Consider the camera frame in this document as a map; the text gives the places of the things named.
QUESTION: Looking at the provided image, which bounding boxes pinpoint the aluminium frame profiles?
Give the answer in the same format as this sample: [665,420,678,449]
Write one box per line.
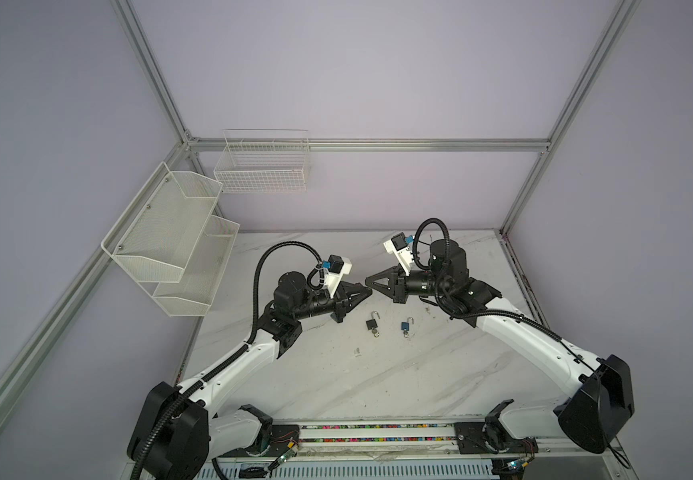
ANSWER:
[0,1,639,434]

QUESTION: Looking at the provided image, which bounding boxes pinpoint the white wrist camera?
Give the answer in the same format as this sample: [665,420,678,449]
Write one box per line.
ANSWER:
[384,232,415,275]
[322,254,353,298]

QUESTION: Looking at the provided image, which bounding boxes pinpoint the lower white mesh shelf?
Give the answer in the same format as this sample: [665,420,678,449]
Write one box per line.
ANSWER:
[154,215,240,317]

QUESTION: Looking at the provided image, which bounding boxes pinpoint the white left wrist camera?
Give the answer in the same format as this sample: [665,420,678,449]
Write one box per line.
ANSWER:
[322,254,353,298]

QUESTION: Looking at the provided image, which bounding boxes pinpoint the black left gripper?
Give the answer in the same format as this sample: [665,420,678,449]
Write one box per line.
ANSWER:
[293,281,372,323]

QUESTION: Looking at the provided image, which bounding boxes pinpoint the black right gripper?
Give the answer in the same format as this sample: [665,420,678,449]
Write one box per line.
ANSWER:
[363,262,447,306]

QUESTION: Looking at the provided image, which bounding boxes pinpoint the base rail with cable tray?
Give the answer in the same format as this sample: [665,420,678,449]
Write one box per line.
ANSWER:
[123,419,630,480]

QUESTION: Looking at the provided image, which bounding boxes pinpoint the upper white mesh shelf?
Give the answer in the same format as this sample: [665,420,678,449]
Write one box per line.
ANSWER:
[100,163,222,283]

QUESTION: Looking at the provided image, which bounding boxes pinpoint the small grey padlock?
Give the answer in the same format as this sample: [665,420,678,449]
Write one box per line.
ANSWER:
[366,311,381,338]

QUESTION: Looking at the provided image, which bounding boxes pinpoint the white mesh shelf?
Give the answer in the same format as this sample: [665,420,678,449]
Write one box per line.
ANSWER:
[100,163,222,283]
[154,215,240,317]

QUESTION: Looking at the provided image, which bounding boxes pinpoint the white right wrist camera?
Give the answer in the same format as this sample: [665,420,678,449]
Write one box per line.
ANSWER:
[384,232,415,275]

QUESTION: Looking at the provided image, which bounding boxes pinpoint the blue padlock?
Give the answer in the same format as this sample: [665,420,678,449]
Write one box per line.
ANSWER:
[401,317,415,338]

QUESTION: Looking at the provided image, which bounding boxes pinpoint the white wire wall basket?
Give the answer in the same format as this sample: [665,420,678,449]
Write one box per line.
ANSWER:
[214,129,310,194]

